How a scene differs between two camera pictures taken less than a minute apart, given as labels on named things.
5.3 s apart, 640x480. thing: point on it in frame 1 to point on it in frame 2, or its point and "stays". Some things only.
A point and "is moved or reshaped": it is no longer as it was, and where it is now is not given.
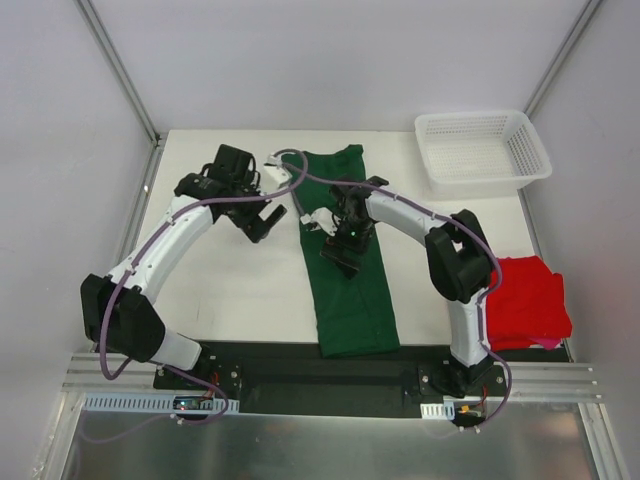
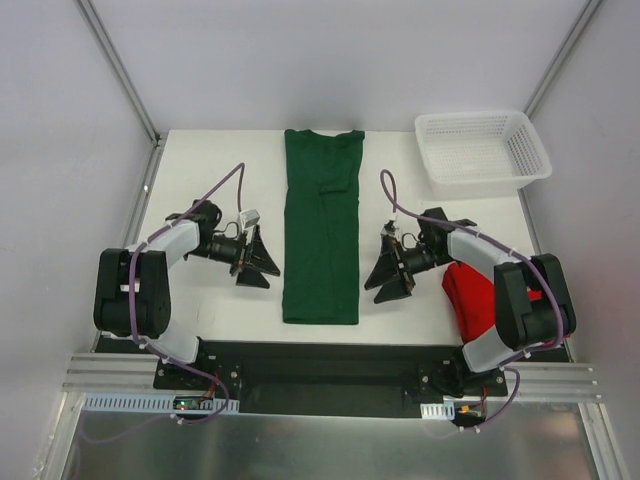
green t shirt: [354, 316] is moved or reshaped
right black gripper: [343, 248] to [400, 263]
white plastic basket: [469, 154] stays
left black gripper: [252, 221] to [244, 255]
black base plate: [296, 380] stays
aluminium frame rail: [91, 373] stays
